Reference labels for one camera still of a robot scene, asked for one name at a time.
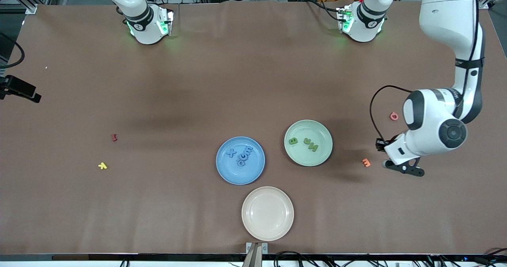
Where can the green letter N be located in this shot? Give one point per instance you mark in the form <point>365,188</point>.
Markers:
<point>313,146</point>

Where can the green letter B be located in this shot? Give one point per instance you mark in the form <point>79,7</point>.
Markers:
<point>293,141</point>

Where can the blue letter E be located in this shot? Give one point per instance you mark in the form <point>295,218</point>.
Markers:
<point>248,151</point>

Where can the blue letter G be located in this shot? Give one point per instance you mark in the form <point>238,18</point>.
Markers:
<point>244,157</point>

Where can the blue letter a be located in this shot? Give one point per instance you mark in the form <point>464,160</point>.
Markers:
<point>240,163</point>

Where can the blue letter X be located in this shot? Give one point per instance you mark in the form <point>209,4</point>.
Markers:
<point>231,153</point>

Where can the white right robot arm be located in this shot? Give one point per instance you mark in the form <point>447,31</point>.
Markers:
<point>138,5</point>

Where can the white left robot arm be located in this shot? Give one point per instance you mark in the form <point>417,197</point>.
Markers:
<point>447,13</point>

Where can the pink letter G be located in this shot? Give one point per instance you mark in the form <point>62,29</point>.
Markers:
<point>393,116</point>

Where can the green plate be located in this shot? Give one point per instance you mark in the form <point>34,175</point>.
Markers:
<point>309,158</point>

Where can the yellow letter K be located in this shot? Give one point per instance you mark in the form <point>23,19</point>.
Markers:
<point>102,165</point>

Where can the beige plate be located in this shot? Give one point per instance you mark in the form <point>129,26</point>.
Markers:
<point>267,213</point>

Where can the blue plate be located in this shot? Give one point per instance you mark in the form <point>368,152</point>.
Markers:
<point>249,174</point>

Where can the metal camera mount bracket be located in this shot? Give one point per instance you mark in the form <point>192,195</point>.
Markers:
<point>263,248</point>

